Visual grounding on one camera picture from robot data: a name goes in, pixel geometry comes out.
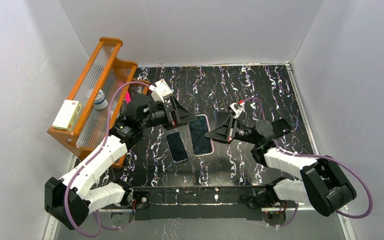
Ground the blue smartphone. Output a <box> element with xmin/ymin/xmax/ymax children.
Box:
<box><xmin>165</xmin><ymin>132</ymin><xmax>189</xmax><ymax>164</ymax></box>

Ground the black phone case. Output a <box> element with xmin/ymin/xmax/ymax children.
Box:
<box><xmin>271</xmin><ymin>119</ymin><xmax>292</xmax><ymax>139</ymax></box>

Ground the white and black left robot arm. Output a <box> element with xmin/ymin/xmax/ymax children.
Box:
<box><xmin>44</xmin><ymin>94</ymin><xmax>197</xmax><ymax>230</ymax></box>

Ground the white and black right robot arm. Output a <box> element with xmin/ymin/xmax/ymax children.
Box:
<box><xmin>205</xmin><ymin>113</ymin><xmax>357</xmax><ymax>217</ymax></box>

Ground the small white carton box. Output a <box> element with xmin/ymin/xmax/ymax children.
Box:
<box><xmin>154</xmin><ymin>79</ymin><xmax>173</xmax><ymax>100</ymax></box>

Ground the pink marker pen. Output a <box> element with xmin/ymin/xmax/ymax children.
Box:
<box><xmin>124</xmin><ymin>92</ymin><xmax>131</xmax><ymax>103</ymax></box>

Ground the white and blue tape roll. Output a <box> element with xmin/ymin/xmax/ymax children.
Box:
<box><xmin>93</xmin><ymin>89</ymin><xmax>109</xmax><ymax>110</ymax></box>

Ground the orange wooden shelf rack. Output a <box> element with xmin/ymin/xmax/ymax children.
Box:
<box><xmin>47</xmin><ymin>37</ymin><xmax>150</xmax><ymax>161</ymax></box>

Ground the white and green box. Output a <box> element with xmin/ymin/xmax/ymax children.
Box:
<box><xmin>51</xmin><ymin>99</ymin><xmax>82</xmax><ymax>132</ymax></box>

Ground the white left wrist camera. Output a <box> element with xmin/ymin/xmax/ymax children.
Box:
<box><xmin>148</xmin><ymin>79</ymin><xmax>173</xmax><ymax>102</ymax></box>

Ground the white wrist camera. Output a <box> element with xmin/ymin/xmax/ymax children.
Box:
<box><xmin>228</xmin><ymin>101</ymin><xmax>245</xmax><ymax>119</ymax></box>
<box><xmin>148</xmin><ymin>79</ymin><xmax>173</xmax><ymax>102</ymax></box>

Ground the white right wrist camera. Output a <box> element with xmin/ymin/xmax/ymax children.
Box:
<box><xmin>228</xmin><ymin>101</ymin><xmax>245</xmax><ymax>119</ymax></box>

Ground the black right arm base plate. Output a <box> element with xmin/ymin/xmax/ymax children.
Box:
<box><xmin>240</xmin><ymin>190</ymin><xmax>299</xmax><ymax>229</ymax></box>

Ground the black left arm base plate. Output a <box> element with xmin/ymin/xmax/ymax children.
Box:
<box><xmin>110</xmin><ymin>189</ymin><xmax>150</xmax><ymax>228</ymax></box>

